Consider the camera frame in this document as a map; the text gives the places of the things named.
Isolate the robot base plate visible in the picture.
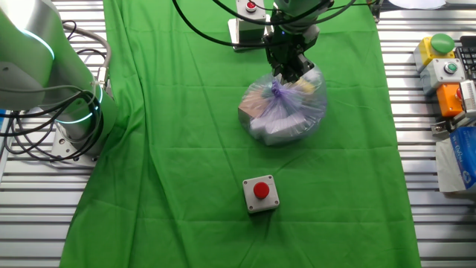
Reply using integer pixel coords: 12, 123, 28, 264
50, 126, 98, 168

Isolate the aluminium corner bracket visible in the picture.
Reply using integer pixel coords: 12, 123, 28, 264
430, 111, 472, 135

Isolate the silver depth camera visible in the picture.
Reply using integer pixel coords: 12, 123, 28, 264
460, 80, 476, 119

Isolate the black base cable bundle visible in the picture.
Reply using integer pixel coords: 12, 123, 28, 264
0, 83, 106, 163

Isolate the clear plastic bag with items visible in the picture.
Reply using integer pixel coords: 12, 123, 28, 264
237, 66, 328, 147

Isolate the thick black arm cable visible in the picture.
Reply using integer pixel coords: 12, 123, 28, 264
171, 0, 276, 48

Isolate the black keyboard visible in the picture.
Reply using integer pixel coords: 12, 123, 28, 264
455, 35, 476, 81

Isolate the yellow box green button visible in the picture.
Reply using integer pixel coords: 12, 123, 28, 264
413, 32, 456, 74

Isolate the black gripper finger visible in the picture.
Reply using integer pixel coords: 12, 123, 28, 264
273, 59, 293, 83
292, 54, 315, 83

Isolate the grey conduit hose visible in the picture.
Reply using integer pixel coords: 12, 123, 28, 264
61, 20, 112, 89

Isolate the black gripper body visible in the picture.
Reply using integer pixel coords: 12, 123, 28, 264
264, 25, 321, 63

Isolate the grey box red button rear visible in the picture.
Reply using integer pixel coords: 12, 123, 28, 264
227, 17, 275, 52

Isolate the orange box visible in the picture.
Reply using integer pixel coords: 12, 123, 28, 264
436, 82, 465, 118

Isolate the yellow sponge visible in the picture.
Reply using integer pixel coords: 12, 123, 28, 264
296, 76, 318, 95

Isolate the grey box green button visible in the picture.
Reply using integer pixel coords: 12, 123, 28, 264
419, 57, 467, 96

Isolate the blue tissue pack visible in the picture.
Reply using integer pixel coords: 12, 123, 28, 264
435, 126, 476, 194

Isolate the grey red-button box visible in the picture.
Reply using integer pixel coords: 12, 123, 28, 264
236, 0, 268, 42
242, 174, 280, 214

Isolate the green cloth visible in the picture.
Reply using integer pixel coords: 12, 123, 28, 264
59, 0, 423, 268

